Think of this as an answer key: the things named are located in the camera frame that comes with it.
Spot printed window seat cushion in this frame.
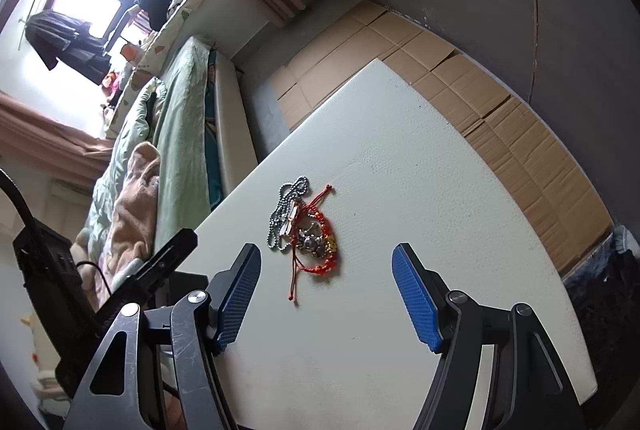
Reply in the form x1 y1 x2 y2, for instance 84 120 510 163
102 0 223 138

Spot cardboard floor sheets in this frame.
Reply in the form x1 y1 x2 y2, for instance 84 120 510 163
270 0 616 278

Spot dark patterned cloth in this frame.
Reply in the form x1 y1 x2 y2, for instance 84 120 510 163
560 225 640 411

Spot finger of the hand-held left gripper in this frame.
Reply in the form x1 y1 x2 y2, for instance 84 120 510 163
150 273 209 311
96 228 199 321

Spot silver ball chain necklace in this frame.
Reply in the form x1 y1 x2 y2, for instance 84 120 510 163
265 176 310 253

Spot bed with green sheet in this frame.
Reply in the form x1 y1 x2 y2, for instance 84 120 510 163
75 34 261 271

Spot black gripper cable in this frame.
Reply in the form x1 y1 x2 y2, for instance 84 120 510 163
0 167 38 235

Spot silver metal charm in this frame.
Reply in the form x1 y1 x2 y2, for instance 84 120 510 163
295 222 326 258

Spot pink fleece blanket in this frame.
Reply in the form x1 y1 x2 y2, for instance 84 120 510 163
70 141 163 305

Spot hanging dark clothes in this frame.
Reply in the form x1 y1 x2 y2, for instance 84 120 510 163
25 10 111 85

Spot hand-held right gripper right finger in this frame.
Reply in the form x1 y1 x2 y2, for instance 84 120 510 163
391 243 586 430

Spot pile of colourful toys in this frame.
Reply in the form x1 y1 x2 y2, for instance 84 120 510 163
100 70 126 111

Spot red braided string bracelet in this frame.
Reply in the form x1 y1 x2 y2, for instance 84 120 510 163
286 184 341 301

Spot green floral quilt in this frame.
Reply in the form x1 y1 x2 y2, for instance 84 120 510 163
82 77 168 241

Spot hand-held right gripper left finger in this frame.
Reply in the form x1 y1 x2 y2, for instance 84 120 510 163
62 243 262 430

